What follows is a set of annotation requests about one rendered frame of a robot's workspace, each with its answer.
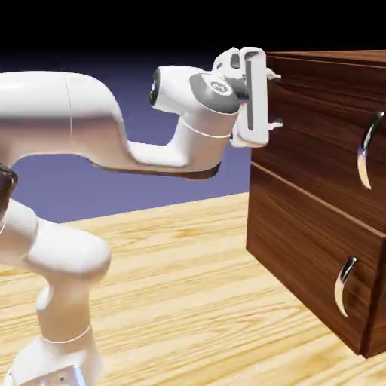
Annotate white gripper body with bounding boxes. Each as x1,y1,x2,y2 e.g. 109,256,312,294
231,47,270,149

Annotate dark wood cabinet door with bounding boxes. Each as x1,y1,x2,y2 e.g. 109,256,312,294
250,57,386,234
245,164,386,360

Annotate dark wood cabinet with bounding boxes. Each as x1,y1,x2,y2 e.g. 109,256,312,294
245,49,386,360

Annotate curved silver handle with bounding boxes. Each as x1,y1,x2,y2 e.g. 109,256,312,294
357,111,386,191
333,256,358,318

